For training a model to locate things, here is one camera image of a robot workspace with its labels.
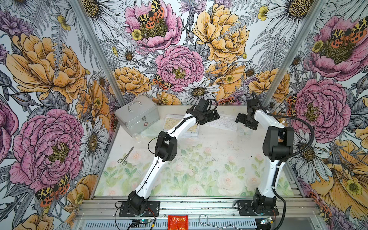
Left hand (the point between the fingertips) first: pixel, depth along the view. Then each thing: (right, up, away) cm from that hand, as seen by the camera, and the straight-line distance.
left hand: (213, 121), depth 100 cm
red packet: (-22, -48, -30) cm, 61 cm away
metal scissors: (-57, -26, -8) cm, 63 cm away
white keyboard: (+10, -2, +12) cm, 16 cm away
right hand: (+21, -3, +2) cm, 21 cm away
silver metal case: (-50, +4, -3) cm, 50 cm away
